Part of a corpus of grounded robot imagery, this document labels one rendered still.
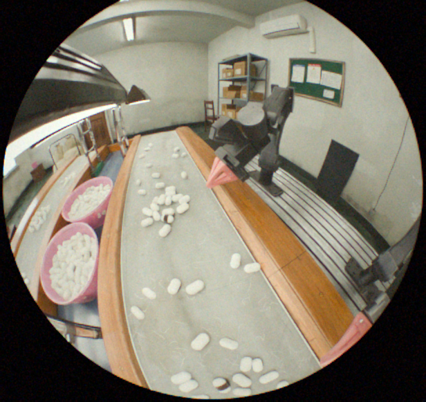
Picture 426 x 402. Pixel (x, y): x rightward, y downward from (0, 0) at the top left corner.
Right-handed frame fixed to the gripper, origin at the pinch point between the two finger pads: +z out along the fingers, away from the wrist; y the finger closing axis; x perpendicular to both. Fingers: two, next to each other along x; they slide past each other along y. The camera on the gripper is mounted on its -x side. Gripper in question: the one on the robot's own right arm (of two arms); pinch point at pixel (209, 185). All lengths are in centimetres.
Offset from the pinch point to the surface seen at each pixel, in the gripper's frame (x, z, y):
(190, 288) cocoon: -3.5, 12.6, 21.4
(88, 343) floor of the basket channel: -18, 44, 33
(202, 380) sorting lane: -5.0, 17.8, 40.6
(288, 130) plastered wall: 135, -125, -125
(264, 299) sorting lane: 6.0, 4.7, 29.0
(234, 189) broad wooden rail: 9.5, -3.3, -1.6
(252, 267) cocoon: 4.8, 3.1, 21.8
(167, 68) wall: -74, -102, -442
